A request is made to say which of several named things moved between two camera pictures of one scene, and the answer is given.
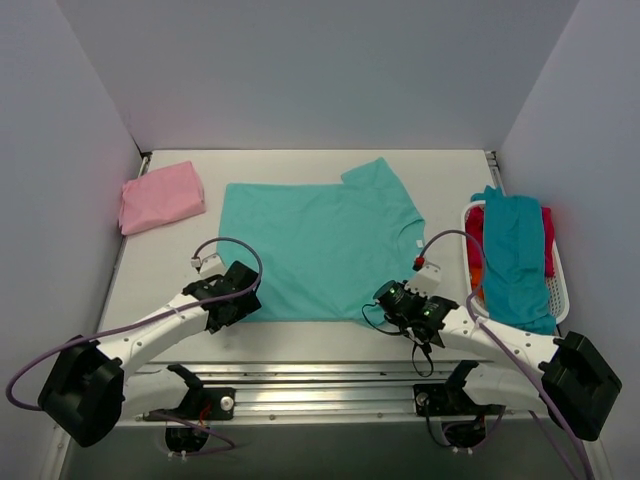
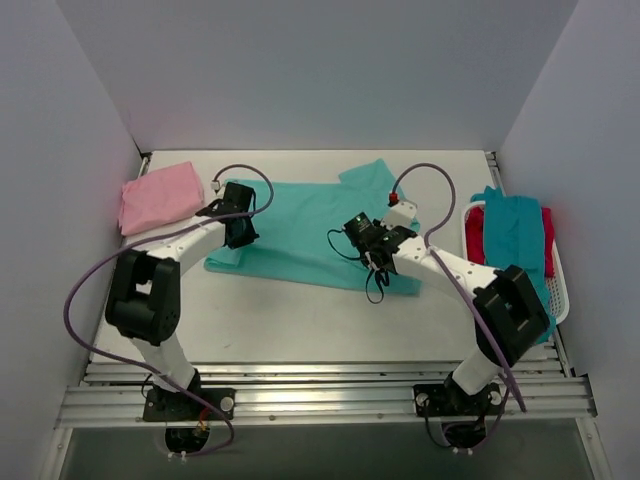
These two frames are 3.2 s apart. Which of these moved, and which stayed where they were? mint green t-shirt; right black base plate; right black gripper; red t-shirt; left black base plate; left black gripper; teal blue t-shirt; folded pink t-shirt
Moved: mint green t-shirt; left black gripper; right black gripper
Stayed: red t-shirt; right black base plate; teal blue t-shirt; left black base plate; folded pink t-shirt
